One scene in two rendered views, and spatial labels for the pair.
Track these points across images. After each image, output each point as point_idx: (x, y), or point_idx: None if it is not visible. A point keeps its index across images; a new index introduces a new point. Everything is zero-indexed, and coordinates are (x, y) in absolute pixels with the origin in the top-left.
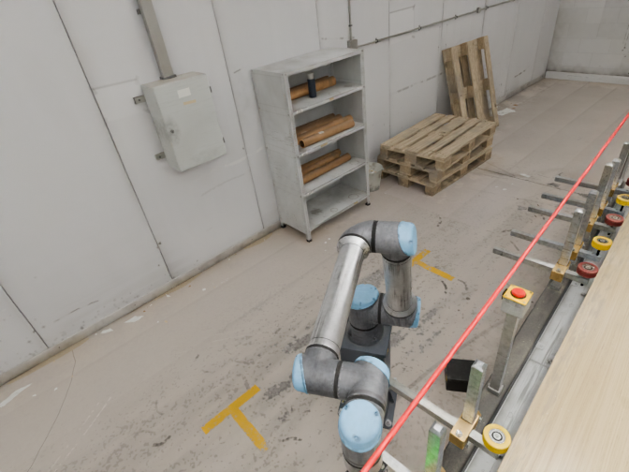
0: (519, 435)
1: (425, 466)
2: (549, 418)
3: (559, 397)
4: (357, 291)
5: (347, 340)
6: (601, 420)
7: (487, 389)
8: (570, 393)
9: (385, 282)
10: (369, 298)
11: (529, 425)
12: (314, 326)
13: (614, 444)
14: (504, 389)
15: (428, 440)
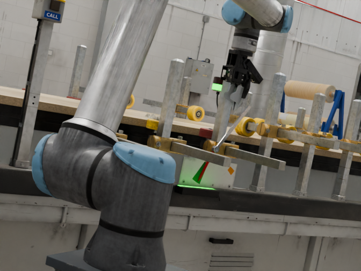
0: None
1: (173, 119)
2: (44, 101)
3: (19, 97)
4: (156, 154)
5: (167, 269)
6: (6, 93)
7: (28, 166)
8: (5, 94)
9: (143, 63)
10: (139, 145)
11: (66, 105)
12: (275, 1)
13: (16, 94)
14: (8, 164)
15: (181, 77)
